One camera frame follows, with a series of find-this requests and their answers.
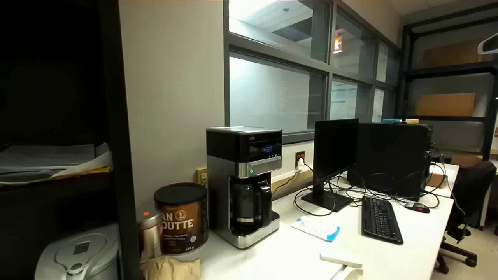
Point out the black and steel coffee maker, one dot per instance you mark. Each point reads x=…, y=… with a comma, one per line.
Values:
x=243, y=150

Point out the glass coffee carafe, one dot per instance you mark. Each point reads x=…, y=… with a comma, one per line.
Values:
x=249, y=203

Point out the brown coffee can black lid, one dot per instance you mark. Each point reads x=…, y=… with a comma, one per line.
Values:
x=181, y=223

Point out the black computer monitor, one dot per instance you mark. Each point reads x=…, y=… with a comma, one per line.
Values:
x=337, y=148

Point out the white and blue pamphlet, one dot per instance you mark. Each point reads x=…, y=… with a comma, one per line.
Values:
x=313, y=227

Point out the small jar orange lid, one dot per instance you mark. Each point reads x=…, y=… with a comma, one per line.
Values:
x=150, y=234

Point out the black computer tower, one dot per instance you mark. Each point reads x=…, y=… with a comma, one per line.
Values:
x=391, y=157

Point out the crumpled brown paper bag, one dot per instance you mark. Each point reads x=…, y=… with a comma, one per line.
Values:
x=172, y=268

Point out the black keyboard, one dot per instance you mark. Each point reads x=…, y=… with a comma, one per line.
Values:
x=382, y=220

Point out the black computer mouse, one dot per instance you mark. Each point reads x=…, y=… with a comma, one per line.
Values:
x=417, y=207

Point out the flat cardboard box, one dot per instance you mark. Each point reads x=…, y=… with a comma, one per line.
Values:
x=453, y=55
x=445, y=105

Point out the stack of papers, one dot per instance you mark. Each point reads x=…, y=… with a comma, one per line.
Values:
x=47, y=164

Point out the white countertop appliance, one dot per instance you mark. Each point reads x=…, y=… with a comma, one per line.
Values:
x=78, y=257

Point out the black metal storage rack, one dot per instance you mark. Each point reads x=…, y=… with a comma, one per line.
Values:
x=445, y=70

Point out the black office chair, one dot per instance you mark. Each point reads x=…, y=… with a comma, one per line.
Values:
x=475, y=192

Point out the white wall outlet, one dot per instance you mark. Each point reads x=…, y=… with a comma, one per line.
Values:
x=299, y=159

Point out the beige wall box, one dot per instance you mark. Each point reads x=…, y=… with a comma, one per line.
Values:
x=201, y=176

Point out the grey window frame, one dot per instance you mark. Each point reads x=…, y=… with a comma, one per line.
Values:
x=321, y=64

